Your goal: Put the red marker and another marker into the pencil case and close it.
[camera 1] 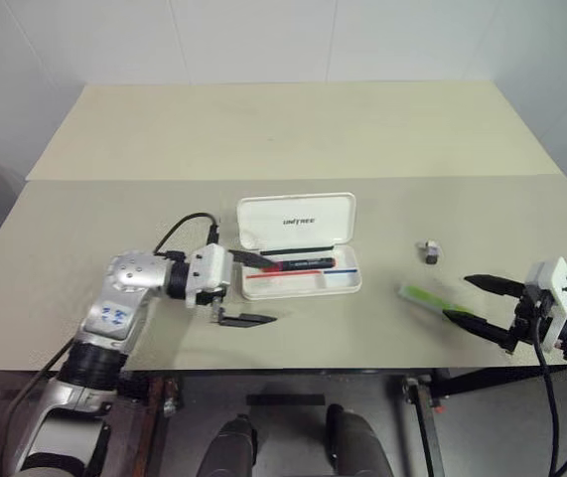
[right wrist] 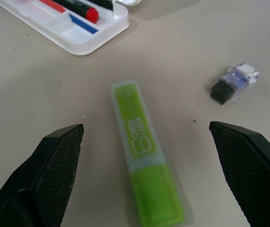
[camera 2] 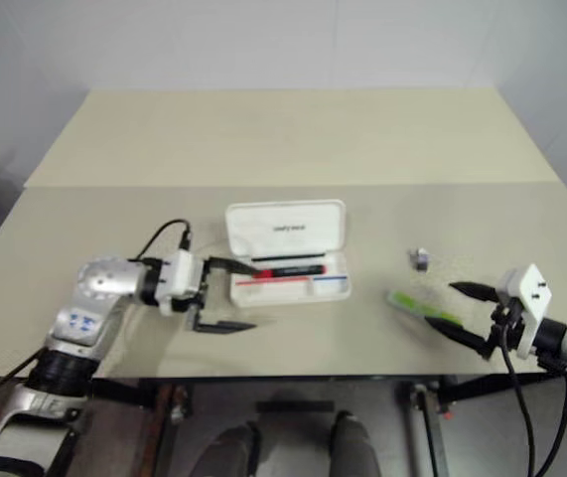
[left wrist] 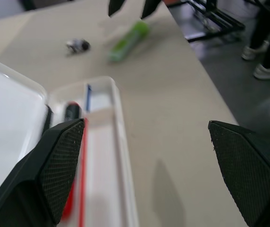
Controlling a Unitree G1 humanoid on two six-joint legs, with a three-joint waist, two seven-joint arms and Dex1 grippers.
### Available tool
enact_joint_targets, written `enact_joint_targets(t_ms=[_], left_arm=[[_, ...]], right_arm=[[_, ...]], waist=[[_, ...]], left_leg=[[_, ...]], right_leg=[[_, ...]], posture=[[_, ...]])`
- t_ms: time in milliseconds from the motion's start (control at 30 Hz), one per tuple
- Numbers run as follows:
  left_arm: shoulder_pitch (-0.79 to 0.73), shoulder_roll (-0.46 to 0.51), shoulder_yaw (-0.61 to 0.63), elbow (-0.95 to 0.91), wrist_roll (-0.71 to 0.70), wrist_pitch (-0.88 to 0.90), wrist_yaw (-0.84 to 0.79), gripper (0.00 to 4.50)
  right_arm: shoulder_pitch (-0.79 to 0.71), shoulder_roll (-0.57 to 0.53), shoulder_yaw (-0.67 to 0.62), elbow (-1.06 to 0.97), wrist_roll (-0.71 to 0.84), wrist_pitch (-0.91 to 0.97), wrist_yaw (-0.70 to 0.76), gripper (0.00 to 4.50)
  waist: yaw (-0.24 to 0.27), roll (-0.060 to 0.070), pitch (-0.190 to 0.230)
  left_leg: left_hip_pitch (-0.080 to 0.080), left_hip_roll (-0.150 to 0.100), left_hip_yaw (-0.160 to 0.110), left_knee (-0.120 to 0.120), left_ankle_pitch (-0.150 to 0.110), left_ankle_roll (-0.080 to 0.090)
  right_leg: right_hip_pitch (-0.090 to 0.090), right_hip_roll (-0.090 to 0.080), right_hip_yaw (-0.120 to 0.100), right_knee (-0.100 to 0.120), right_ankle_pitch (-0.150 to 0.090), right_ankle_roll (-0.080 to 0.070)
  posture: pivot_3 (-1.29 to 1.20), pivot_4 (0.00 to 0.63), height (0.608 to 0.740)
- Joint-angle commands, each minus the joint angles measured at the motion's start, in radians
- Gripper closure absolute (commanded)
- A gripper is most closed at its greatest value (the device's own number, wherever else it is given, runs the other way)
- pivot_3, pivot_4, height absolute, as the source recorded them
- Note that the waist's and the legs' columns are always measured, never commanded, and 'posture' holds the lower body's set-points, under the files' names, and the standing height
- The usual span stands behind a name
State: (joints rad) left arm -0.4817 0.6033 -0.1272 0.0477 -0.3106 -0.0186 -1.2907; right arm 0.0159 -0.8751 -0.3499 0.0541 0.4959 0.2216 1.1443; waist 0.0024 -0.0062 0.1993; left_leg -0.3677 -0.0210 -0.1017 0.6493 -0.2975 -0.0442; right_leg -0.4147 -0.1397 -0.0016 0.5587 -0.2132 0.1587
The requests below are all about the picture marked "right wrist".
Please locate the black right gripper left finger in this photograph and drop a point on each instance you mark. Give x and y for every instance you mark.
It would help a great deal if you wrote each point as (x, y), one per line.
(42, 179)

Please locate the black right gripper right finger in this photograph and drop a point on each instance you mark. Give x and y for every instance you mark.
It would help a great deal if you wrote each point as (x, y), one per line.
(250, 170)

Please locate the black marker with red cap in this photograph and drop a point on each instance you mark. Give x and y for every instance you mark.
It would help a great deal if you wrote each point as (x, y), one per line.
(82, 7)

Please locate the black eraser in blue sleeve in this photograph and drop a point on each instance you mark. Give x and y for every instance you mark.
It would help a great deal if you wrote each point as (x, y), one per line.
(234, 82)

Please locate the green highlighter with clear cap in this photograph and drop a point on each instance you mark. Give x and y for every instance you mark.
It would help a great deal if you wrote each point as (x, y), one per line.
(146, 156)

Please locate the white plastic tray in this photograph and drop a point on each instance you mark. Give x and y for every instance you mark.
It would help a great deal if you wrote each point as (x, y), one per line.
(78, 26)

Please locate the blue pen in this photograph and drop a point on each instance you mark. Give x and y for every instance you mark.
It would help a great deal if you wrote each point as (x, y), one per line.
(84, 23)

